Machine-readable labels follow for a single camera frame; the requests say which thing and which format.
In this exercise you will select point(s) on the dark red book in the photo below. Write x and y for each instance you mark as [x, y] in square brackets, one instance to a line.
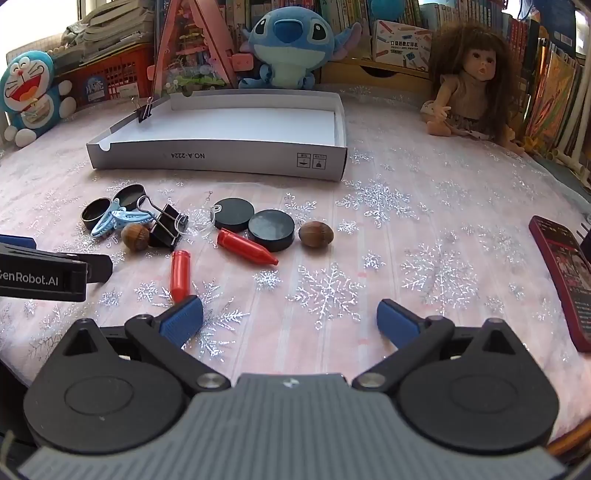
[561, 277]

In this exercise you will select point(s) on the white plastic pipe rack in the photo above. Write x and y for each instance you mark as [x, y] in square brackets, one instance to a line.
[570, 161]

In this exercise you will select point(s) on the clear plastic dome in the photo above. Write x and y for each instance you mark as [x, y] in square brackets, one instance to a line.
[199, 220]

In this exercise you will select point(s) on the blue plush ball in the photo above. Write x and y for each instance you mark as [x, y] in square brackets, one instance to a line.
[387, 7]

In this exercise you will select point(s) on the blue robot cat plush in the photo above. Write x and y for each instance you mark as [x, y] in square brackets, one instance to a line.
[32, 92]

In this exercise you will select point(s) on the pink snowflake tablecloth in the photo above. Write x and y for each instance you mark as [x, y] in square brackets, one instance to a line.
[415, 258]

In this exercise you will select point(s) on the upright colourful picture books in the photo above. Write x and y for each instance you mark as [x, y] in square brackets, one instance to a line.
[554, 97]

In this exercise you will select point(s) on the black round disc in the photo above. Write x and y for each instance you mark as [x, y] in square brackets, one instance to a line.
[94, 217]
[271, 229]
[129, 196]
[234, 213]

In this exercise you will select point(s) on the blue alien plush toy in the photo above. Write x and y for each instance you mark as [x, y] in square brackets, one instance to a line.
[291, 41]

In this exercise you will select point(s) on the pink triangular miniature house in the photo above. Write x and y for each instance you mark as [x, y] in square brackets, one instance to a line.
[203, 50]

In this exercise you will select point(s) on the light blue plastic clip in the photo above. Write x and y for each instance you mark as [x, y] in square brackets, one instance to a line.
[102, 226]
[131, 216]

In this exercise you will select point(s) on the white cardboard box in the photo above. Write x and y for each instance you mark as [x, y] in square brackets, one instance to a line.
[249, 124]

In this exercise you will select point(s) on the white printed carton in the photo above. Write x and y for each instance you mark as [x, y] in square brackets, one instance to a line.
[401, 44]

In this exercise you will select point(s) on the brown-haired baby doll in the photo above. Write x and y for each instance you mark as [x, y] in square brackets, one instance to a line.
[475, 92]

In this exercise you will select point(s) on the red pointed cap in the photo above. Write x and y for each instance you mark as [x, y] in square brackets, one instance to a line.
[247, 247]
[180, 277]

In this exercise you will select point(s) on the black binder clip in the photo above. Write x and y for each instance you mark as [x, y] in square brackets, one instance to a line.
[144, 113]
[166, 227]

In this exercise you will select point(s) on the wooden drawer organizer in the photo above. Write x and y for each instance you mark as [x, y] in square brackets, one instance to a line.
[351, 74]

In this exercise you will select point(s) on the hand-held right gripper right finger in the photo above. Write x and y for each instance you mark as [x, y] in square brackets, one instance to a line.
[397, 318]

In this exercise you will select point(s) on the row of books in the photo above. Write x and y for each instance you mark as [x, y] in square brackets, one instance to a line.
[466, 14]

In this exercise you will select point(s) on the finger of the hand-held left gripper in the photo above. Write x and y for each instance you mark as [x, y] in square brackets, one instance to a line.
[16, 242]
[99, 267]

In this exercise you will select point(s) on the brown nut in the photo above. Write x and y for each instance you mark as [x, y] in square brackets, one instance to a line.
[135, 236]
[316, 234]

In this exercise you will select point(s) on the large red plastic basket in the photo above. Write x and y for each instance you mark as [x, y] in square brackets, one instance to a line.
[124, 74]

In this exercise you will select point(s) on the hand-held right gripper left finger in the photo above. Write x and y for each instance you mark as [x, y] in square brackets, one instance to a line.
[182, 318]

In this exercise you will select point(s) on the stack of papers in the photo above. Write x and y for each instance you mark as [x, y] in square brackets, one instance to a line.
[106, 27]

